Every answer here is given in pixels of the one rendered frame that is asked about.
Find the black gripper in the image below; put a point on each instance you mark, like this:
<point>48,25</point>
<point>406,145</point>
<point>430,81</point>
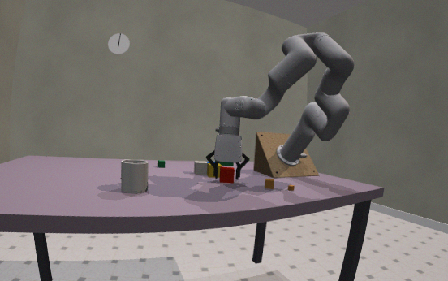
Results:
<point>228,148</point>

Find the red cube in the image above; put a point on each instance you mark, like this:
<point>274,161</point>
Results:
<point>227,174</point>

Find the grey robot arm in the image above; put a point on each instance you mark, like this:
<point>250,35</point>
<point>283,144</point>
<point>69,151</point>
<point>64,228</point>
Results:
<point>325,116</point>

